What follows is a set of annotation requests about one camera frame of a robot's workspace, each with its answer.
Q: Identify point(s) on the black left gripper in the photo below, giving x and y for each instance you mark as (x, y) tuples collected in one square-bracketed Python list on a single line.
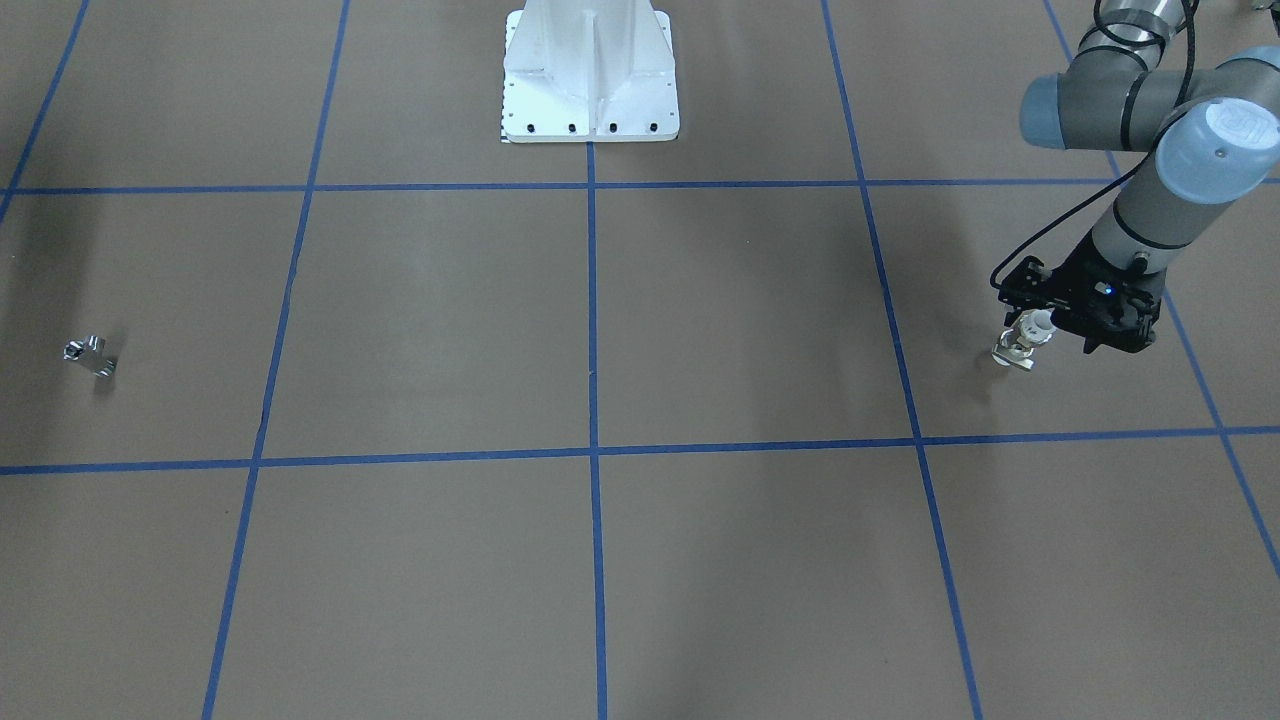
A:
[(1064, 283)]

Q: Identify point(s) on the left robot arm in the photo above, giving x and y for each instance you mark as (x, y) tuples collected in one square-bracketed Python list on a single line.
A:
[(1206, 138)]

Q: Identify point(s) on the chrome tee pipe fitting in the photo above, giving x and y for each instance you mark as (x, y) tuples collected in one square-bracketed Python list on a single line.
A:
[(90, 352)]

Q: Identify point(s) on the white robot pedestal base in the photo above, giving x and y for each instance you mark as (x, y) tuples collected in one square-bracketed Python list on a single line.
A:
[(589, 72)]

